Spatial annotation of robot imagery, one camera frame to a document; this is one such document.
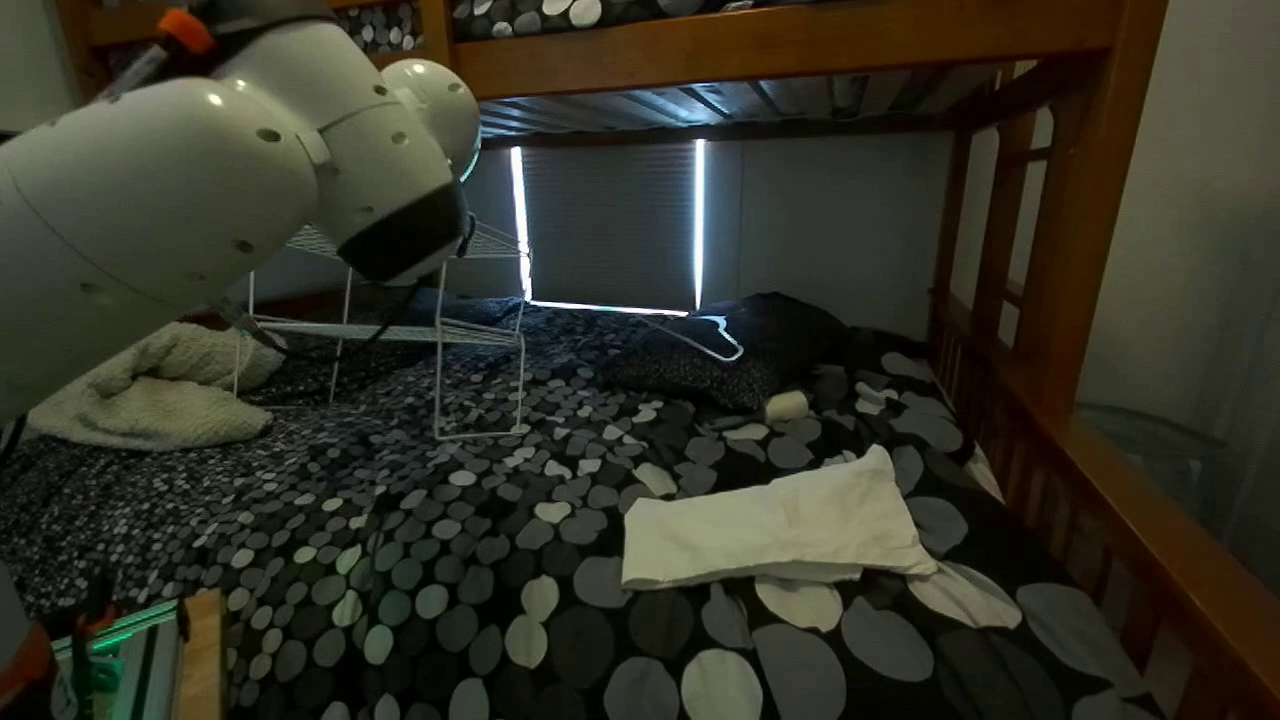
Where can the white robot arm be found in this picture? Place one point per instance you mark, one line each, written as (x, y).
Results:
(237, 131)

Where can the white clothes hanger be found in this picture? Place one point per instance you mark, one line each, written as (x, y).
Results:
(640, 328)

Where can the dark window blind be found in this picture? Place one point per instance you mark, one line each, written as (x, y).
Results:
(838, 223)

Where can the folded white cloth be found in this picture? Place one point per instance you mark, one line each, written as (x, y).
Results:
(813, 527)

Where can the black grey dotted bedspread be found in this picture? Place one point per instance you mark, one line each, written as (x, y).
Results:
(445, 547)

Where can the upper bunk dotted bedding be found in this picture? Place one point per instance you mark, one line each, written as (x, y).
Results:
(396, 25)

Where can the cream fluffy blanket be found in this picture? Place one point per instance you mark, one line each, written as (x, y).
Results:
(187, 385)

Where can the wooden bunk bed frame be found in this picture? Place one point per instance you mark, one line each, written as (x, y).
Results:
(1014, 351)

